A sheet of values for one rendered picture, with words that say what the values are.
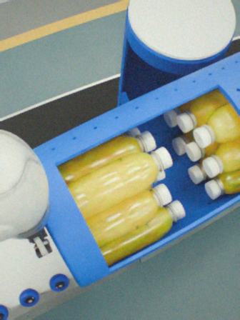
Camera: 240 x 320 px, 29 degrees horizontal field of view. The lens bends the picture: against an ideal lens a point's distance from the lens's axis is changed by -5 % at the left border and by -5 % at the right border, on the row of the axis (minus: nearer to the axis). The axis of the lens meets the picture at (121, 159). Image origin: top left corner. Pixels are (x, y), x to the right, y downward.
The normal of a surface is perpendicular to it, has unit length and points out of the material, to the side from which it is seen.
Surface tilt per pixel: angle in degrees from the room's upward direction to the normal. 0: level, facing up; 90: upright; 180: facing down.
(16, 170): 29
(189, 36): 0
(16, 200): 72
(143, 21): 0
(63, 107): 0
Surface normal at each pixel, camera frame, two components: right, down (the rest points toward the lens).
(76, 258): 0.35, 0.33
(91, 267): 0.43, 0.54
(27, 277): 0.04, -0.31
